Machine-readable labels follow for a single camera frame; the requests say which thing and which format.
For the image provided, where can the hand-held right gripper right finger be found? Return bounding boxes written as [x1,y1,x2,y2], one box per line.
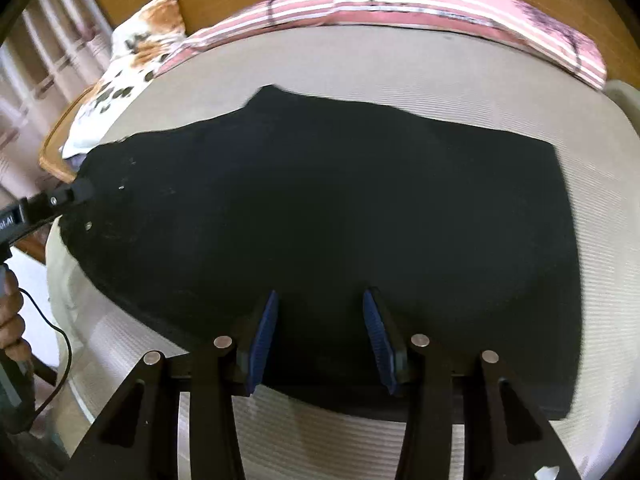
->
[362,287,583,480]

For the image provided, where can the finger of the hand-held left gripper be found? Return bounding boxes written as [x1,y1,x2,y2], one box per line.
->
[25,178,96,225]

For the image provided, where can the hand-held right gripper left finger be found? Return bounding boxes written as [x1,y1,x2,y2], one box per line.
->
[70,290,280,480]

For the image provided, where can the black pants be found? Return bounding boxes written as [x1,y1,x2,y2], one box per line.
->
[57,85,583,422]

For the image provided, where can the person's left hand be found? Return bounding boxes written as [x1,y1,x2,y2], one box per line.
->
[0,269,27,367]

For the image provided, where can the rattan chair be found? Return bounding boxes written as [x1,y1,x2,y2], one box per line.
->
[39,85,101,183]

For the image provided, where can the patterned beige curtain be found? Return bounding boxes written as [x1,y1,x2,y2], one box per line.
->
[0,0,113,201]

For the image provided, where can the white floral pillow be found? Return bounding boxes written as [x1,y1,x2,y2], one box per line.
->
[60,0,186,161]

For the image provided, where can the grey bed mattress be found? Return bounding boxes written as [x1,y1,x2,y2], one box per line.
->
[45,22,640,480]

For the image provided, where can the pink striped pillow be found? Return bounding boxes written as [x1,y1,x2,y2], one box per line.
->
[155,0,351,78]
[340,0,607,92]

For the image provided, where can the black cable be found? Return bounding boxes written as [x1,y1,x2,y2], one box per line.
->
[17,287,73,433]

